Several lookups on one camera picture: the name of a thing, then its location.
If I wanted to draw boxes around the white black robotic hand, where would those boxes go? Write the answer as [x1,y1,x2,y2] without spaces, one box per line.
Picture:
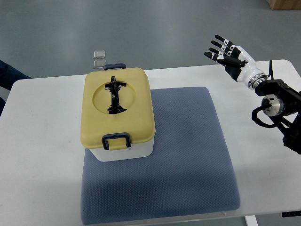
[204,35,268,90]

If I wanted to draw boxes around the yellow box lid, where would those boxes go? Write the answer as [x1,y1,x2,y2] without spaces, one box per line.
[80,68,155,150]

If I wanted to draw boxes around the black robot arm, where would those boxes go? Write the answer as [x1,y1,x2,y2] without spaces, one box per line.
[251,60,301,154]

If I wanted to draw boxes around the cardboard box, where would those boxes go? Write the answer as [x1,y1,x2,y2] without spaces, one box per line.
[266,0,301,10]

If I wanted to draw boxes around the white storage box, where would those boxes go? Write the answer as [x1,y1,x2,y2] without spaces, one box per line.
[90,137,154,162]

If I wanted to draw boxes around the blue padded cushion mat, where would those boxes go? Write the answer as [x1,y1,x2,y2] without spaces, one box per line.
[81,87,240,225]

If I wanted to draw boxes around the white table leg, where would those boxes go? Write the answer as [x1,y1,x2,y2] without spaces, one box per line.
[245,215,258,226]

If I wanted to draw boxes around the dark blue chair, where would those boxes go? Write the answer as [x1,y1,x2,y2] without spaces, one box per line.
[0,59,32,117]

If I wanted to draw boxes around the black bracket under table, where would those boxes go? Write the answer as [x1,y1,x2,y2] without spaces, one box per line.
[281,211,301,218]

